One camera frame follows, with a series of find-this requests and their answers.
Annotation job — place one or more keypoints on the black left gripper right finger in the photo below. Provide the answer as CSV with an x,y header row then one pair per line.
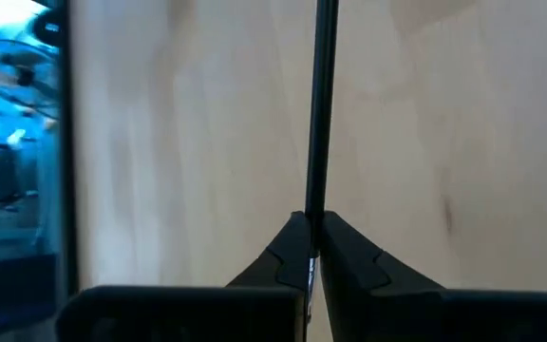
x,y
444,318

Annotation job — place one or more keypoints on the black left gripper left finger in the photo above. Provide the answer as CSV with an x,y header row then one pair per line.
x,y
183,313

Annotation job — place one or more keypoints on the black table frame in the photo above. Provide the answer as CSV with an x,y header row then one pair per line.
x,y
69,142

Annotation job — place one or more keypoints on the thin black brush light tip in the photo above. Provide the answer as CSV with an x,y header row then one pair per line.
x,y
322,119

